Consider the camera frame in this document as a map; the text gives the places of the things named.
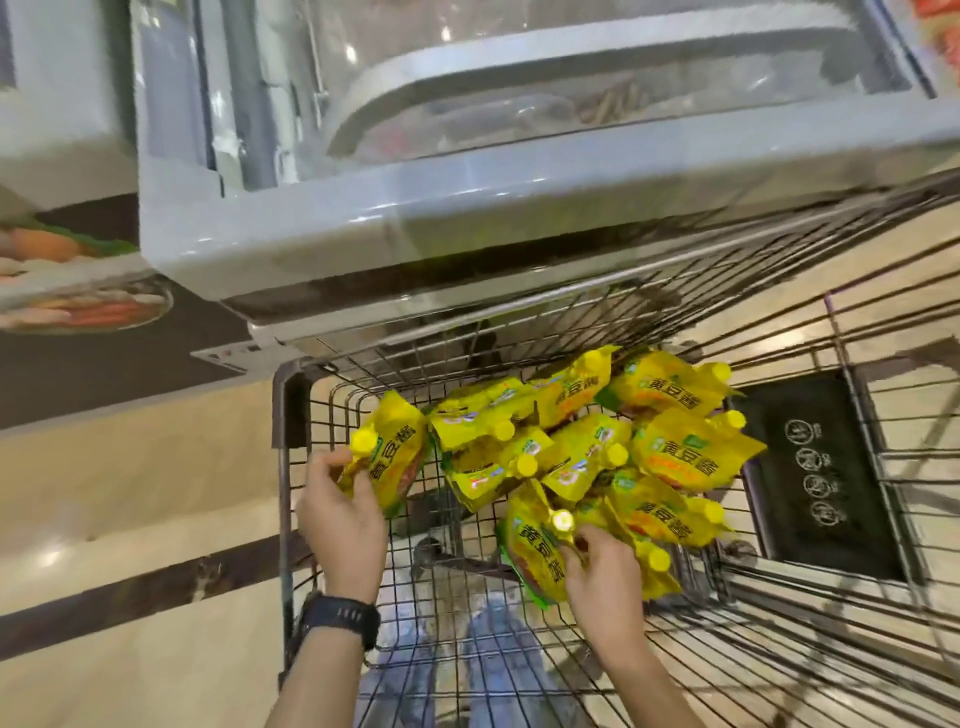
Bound person's left hand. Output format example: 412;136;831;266
296;447;390;606

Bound person's right hand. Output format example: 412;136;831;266
558;523;649;665

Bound yellow spouted sauce pouch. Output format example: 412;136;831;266
336;389;431;520
495;480;595;609

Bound person's left forearm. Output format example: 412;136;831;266
264;627;376;728

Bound person's right forearm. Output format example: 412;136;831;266
600;639;708;728

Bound person's legs in jeans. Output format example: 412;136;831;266
354;591;597;728

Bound black wristwatch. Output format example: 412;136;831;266
295;591;383;653

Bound pile of yellow sauce packs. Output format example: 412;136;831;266
427;344;768;603

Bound black cart seat panel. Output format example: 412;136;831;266
730;370;909;584

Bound grey glass-top freezer cabinet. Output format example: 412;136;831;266
130;0;960;357

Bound food picture banner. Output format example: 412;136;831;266
0;216;176;336

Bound wire shopping cart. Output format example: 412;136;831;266
270;171;960;728

